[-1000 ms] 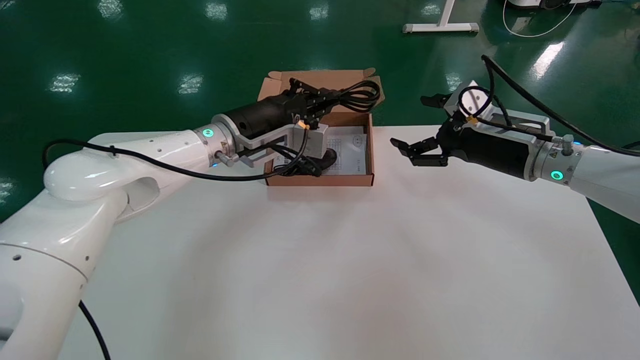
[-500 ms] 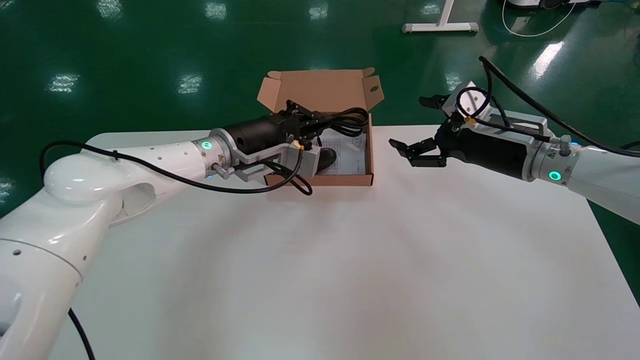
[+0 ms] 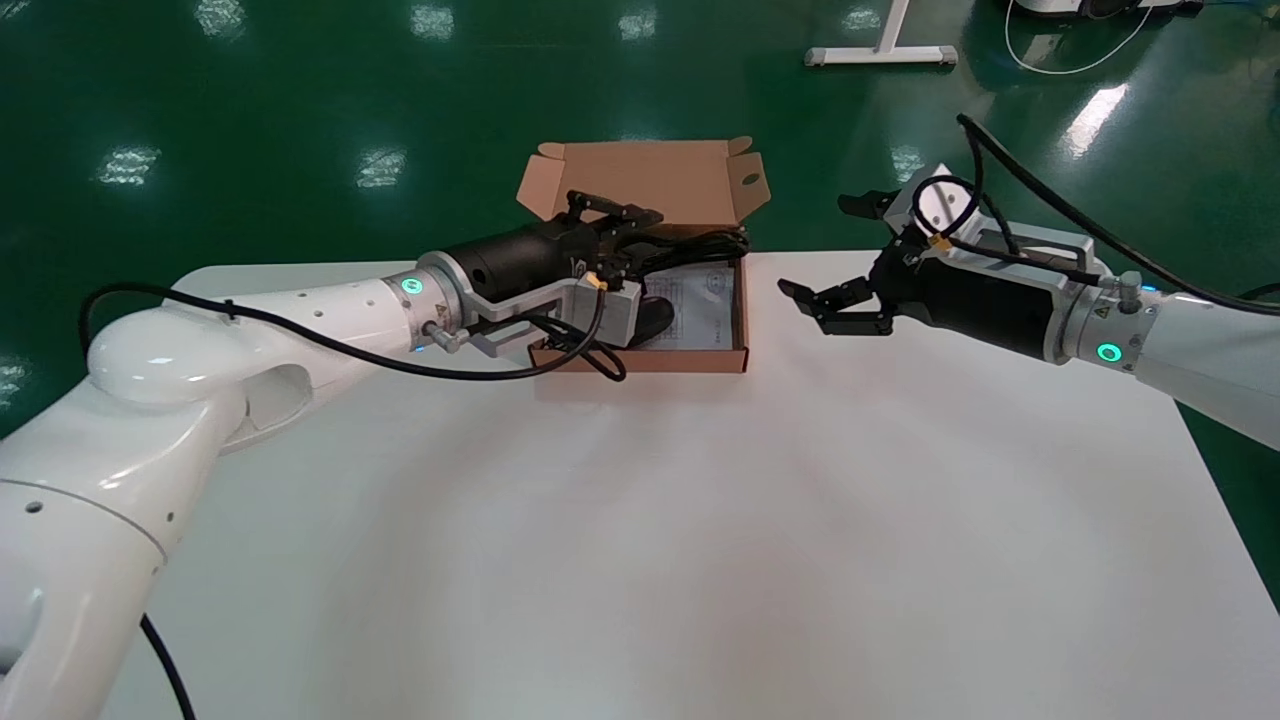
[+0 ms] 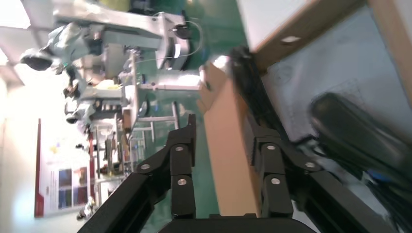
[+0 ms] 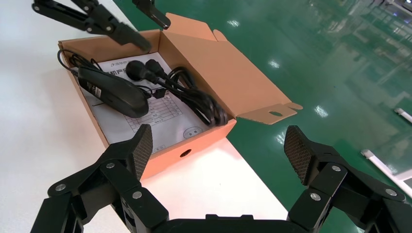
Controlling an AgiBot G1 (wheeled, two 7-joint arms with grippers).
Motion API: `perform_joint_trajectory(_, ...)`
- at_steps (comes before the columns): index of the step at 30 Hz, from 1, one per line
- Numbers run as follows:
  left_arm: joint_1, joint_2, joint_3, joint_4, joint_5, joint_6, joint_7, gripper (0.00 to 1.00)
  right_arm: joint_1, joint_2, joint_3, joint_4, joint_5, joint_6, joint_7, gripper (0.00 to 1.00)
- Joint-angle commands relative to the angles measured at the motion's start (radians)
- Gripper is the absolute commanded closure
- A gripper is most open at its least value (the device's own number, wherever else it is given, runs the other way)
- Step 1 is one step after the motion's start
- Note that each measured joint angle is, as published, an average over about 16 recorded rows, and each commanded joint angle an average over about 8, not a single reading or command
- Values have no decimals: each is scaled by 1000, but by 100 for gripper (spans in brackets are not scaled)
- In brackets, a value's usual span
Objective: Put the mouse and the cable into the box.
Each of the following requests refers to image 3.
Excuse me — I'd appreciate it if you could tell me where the white floor cable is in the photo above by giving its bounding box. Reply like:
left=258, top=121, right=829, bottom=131
left=1005, top=0, right=1153, bottom=77

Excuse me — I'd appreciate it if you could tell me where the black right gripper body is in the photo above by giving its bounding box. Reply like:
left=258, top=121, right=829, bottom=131
left=870, top=245, right=1066, bottom=363

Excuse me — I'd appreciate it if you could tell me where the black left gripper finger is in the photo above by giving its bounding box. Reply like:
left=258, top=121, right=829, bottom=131
left=563, top=190, right=664, bottom=241
left=596, top=238, right=666, bottom=277

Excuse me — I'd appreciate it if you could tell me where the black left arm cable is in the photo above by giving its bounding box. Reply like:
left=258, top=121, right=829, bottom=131
left=78, top=283, right=628, bottom=720

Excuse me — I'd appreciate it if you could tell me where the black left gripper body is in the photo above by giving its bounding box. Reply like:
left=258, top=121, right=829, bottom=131
left=440, top=222, right=601, bottom=301

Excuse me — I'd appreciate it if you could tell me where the black wired computer mouse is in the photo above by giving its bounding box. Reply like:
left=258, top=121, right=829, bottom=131
left=636, top=297, right=677, bottom=349

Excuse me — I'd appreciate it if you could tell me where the white table leg base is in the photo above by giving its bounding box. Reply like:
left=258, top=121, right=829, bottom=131
left=805, top=0, right=958, bottom=68

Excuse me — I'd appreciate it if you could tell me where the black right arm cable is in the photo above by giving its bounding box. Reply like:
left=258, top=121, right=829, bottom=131
left=910, top=113, right=1280, bottom=317

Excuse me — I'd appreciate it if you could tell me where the white and black floor device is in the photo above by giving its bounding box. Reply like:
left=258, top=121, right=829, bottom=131
left=1005, top=0, right=1206, bottom=21

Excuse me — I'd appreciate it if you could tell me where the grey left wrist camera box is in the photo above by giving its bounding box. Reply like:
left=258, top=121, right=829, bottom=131
left=465, top=272, right=643, bottom=356

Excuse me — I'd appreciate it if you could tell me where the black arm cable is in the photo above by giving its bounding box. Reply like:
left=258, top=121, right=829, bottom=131
left=910, top=113, right=1280, bottom=317
left=78, top=283, right=628, bottom=720

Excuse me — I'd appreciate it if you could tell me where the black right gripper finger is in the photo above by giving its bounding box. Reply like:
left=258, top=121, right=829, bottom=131
left=838, top=188, right=904, bottom=221
left=778, top=277, right=896, bottom=338

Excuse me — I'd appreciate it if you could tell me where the open brown cardboard box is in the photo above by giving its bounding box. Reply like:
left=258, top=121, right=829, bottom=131
left=516, top=135, right=772, bottom=373

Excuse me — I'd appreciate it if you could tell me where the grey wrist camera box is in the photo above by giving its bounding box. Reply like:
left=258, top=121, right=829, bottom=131
left=885, top=165, right=1111, bottom=291
left=465, top=272, right=643, bottom=356

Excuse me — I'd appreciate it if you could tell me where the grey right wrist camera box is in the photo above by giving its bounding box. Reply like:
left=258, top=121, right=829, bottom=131
left=885, top=165, right=1111, bottom=291

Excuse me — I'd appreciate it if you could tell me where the white printed manual sheet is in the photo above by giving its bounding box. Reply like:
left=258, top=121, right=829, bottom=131
left=640, top=262, right=736, bottom=350

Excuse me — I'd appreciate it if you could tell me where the black power cable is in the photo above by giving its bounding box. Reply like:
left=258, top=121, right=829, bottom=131
left=630, top=228, right=751, bottom=271

